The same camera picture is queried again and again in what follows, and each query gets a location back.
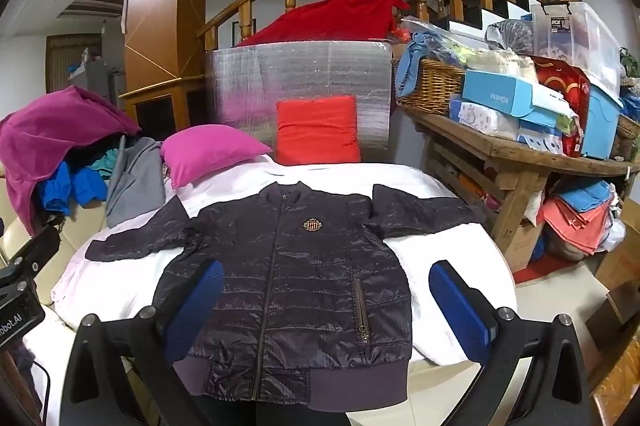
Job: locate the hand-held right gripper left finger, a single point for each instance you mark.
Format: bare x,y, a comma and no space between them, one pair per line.
195,306

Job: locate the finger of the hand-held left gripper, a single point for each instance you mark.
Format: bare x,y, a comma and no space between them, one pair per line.
37,246

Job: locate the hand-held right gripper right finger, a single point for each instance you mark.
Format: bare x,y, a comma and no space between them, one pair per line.
460,311

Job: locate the dark quilted puffer jacket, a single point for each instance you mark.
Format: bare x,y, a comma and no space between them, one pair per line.
300,281

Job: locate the cream sofa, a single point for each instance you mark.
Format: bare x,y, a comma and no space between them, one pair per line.
85,231

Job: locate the blue garment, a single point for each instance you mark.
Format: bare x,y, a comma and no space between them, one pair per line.
55,191

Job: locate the white blanket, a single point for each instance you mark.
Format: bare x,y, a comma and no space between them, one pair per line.
450,226

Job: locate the red floor mat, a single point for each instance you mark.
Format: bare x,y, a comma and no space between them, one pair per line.
540,268

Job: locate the small cardboard box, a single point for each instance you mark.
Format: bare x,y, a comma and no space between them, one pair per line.
525,241

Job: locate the black garment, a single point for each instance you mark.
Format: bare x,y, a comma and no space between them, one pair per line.
85,151

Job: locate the teal garment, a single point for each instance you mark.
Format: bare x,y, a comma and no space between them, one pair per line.
107,163

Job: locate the grey garment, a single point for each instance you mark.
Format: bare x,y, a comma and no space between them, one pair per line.
135,186

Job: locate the magenta cloth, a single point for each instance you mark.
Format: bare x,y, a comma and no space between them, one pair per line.
50,126

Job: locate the coral folded cloth stack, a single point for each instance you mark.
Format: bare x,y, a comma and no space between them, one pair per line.
570,221

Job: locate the pink pillow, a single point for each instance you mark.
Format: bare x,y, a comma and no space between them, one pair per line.
210,153

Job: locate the wooden table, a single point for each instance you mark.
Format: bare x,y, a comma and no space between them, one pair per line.
515,156

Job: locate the large cardboard box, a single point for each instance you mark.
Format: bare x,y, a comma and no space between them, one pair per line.
620,271

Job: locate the blue folded cloth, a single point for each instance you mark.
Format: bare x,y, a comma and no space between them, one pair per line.
585,196

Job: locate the blue white box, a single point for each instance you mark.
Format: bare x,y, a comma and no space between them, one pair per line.
540,136

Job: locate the white printed box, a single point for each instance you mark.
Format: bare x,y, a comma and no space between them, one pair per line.
480,118

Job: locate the wooden cabinet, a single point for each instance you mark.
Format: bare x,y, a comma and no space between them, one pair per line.
185,101

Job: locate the red pillow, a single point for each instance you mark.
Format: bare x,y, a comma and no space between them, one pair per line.
317,131

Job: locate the blue shoebox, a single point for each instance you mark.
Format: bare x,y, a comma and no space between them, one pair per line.
490,93

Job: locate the wicker basket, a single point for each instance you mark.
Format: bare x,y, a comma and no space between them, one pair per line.
430,88

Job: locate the silver foil insulation mat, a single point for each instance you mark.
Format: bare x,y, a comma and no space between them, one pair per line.
250,81

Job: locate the light blue plastic bin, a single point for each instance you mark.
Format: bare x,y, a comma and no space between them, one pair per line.
600,121

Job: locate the red gift bag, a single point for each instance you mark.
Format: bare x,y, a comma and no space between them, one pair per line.
560,81

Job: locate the light blue cloth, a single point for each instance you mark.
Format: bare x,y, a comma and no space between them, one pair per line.
415,51

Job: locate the clear plastic bag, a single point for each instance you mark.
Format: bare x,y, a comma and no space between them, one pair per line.
510,33

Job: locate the clear plastic storage box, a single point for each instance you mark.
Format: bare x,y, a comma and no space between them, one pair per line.
580,36

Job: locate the red cloth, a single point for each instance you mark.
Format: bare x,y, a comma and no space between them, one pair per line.
325,21

